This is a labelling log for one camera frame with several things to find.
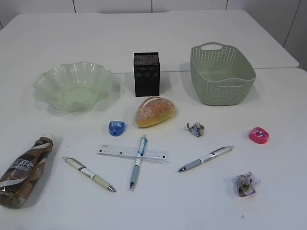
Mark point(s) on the blue pencil sharpener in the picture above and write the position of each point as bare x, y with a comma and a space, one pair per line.
116, 128

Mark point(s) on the large paper ball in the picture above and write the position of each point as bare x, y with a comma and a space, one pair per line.
244, 184

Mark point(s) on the pink pencil sharpener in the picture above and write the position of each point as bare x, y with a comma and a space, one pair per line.
259, 135

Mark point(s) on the sugared bread roll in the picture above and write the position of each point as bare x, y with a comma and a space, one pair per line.
154, 110

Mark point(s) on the black mesh pen holder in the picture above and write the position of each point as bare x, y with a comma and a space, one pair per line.
146, 74

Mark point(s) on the green plastic woven basket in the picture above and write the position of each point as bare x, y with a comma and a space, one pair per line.
221, 74

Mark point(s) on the blue grip pen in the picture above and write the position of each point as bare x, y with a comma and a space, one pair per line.
136, 168

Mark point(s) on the small paper ball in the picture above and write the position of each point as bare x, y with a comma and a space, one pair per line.
196, 129

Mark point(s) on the grey grip pen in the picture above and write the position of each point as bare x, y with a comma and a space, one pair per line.
219, 152

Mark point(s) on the clear plastic ruler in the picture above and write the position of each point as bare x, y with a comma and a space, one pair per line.
151, 155

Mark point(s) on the green wavy glass plate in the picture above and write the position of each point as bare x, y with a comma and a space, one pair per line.
74, 87

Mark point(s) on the cream grip pen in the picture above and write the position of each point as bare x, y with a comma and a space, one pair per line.
88, 173

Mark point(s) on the brown Nescafe coffee bottle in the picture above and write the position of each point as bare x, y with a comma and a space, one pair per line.
19, 180

